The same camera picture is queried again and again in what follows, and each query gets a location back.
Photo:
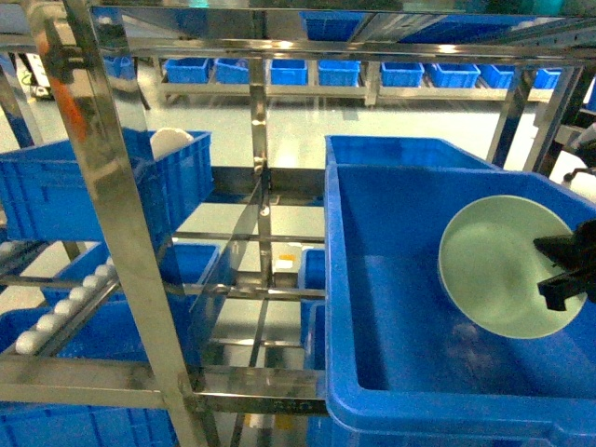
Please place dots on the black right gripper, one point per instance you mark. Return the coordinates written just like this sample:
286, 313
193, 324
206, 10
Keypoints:
568, 251

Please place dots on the green bowl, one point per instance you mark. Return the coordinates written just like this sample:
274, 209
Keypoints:
490, 267

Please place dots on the large blue bin holding bowl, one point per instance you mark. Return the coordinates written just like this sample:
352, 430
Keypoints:
404, 366

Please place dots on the blue bin behind large bin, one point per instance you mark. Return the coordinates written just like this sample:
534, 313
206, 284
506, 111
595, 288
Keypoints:
399, 151

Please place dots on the white plate in bin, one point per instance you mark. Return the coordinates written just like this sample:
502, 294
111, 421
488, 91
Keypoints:
167, 140

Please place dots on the white roller track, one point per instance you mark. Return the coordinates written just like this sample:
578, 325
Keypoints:
93, 288

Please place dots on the stainless steel rack frame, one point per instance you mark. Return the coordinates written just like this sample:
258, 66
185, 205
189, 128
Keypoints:
111, 157

